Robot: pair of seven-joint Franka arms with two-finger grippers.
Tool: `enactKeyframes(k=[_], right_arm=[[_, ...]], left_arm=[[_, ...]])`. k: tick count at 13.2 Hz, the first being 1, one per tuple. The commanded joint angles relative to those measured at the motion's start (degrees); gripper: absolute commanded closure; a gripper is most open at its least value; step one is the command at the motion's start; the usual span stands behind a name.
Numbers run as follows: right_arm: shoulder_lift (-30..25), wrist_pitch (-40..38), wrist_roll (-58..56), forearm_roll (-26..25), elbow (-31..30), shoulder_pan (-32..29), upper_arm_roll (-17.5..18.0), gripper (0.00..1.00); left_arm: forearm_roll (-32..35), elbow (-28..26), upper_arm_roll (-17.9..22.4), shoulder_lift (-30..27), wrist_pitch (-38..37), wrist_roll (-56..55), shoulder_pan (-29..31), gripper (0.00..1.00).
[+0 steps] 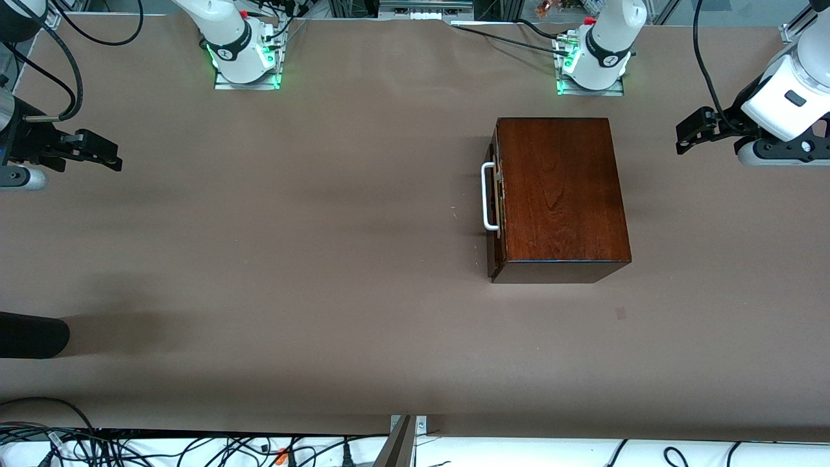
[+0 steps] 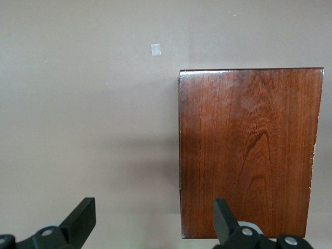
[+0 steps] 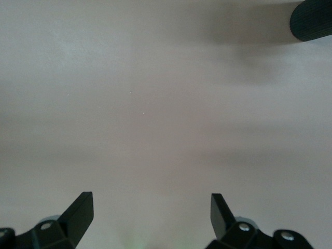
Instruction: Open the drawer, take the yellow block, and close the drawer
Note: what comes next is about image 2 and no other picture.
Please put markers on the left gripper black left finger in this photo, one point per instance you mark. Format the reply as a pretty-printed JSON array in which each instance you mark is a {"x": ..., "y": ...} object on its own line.
[{"x": 77, "y": 220}]

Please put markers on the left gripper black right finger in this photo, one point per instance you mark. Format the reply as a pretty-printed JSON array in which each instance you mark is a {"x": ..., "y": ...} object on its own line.
[{"x": 223, "y": 223}]

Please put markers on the dark brown wooden cabinet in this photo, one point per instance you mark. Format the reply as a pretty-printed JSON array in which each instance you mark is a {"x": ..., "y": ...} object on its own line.
[{"x": 246, "y": 145}]

